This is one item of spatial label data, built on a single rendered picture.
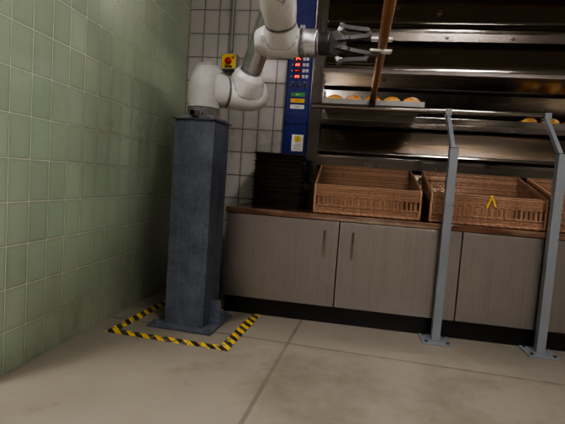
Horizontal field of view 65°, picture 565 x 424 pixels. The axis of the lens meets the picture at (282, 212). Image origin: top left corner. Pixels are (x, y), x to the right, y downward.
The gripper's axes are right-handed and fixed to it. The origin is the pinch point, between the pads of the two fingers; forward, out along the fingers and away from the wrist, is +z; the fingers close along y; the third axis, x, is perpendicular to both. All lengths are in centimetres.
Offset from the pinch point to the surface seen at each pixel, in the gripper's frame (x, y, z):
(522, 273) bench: -80, 82, 79
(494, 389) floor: -28, 119, 56
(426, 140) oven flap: -135, 15, 36
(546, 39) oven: -134, -47, 97
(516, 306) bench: -79, 98, 79
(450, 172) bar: -74, 36, 40
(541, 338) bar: -74, 111, 89
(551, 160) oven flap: -132, 22, 107
